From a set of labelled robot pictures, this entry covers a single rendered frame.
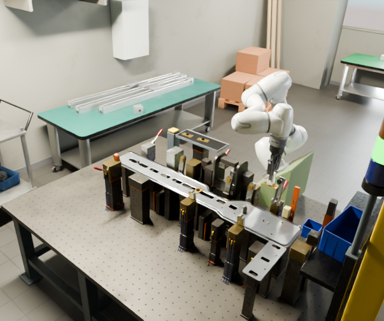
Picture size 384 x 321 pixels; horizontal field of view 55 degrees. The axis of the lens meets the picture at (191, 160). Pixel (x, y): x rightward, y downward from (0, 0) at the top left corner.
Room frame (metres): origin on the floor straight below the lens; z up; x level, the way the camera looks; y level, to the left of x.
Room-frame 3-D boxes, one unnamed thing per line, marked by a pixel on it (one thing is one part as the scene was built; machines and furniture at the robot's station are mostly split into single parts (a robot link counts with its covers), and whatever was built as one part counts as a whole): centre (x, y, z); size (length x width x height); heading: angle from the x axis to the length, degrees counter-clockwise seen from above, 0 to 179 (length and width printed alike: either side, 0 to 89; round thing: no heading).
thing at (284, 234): (1.97, -0.03, 1.00); 1.38 x 0.22 x 0.02; 54
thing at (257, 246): (1.48, -0.36, 0.84); 0.12 x 0.07 x 0.28; 144
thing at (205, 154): (2.37, -0.06, 0.92); 0.10 x 0.08 x 0.45; 54
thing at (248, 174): (2.01, -0.36, 0.91); 0.07 x 0.05 x 0.42; 144
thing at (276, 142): (1.69, -0.43, 1.52); 0.09 x 0.09 x 0.06
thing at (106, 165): (2.16, 0.54, 0.88); 0.14 x 0.09 x 0.36; 144
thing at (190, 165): (2.20, -0.02, 0.89); 0.12 x 0.08 x 0.38; 144
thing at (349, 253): (0.85, -0.50, 1.81); 0.07 x 0.07 x 0.53
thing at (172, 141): (2.53, 0.15, 0.92); 0.08 x 0.08 x 0.44; 54
